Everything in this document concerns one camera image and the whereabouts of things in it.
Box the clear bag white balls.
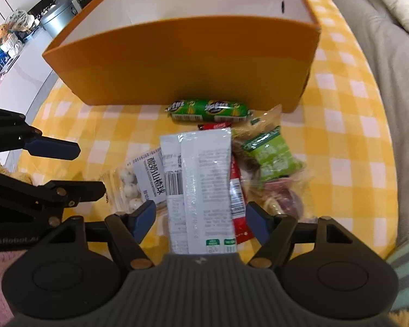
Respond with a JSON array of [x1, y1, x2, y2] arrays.
[[101, 148, 167, 213]]

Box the green sausage stick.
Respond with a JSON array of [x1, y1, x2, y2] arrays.
[[165, 99, 252, 123]]

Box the orange cardboard box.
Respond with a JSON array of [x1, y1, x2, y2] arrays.
[[43, 0, 321, 112]]

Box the grey sofa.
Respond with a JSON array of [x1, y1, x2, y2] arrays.
[[333, 0, 409, 244]]

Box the clear chocolate cookie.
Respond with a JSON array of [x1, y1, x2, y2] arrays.
[[252, 176, 317, 222]]

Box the small red snack packet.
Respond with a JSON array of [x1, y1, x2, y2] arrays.
[[197, 126, 252, 253]]

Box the green label cookie bag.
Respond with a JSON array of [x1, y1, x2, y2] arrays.
[[231, 105, 305, 190]]

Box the teddy bear toy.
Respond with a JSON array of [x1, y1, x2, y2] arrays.
[[0, 24, 10, 45]]

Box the grey metal trash can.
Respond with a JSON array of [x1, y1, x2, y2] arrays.
[[41, 0, 78, 38]]

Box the white low tv console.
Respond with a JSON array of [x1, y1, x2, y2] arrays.
[[0, 28, 57, 114]]

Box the white silver snack pouch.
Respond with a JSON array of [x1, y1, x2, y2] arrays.
[[160, 128, 237, 255]]

